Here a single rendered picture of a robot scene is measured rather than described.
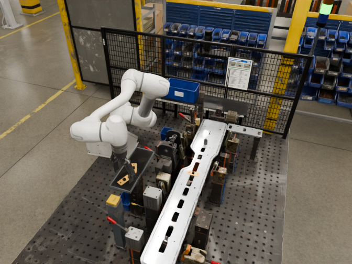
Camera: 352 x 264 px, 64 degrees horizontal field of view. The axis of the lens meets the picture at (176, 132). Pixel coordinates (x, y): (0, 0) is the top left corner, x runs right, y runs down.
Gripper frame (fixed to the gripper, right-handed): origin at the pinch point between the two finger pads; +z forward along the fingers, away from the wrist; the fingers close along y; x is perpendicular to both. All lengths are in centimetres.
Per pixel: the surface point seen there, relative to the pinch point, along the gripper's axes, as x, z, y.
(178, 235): 1.7, 21.2, 42.7
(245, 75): 144, -9, -5
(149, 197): 4.0, 10.7, 16.8
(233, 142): 88, 18, 23
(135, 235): -16.4, 15.5, 27.3
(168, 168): 32.4, 15.9, 6.1
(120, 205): -11.6, 9.7, 9.2
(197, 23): 247, -1, -138
